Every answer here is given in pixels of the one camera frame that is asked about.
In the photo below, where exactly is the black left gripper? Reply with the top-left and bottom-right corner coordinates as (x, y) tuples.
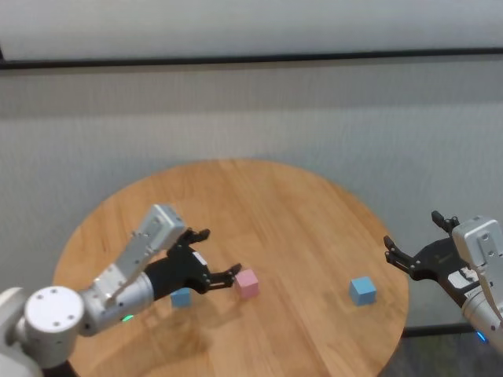
(145, 229), (243, 302)

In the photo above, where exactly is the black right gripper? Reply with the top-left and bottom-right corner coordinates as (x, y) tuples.
(383, 210), (481, 311)

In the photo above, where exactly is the pink wooden cube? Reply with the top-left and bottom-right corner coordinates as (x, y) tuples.
(234, 269), (260, 299)

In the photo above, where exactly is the blue wooden cube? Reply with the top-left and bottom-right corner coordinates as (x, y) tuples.
(348, 276), (377, 306)
(170, 287), (193, 309)

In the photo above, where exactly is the black floor bar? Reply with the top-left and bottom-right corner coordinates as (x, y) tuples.
(403, 324), (479, 339)

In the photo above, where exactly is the black wall baseboard strip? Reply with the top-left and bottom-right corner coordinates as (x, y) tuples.
(0, 46), (503, 71)

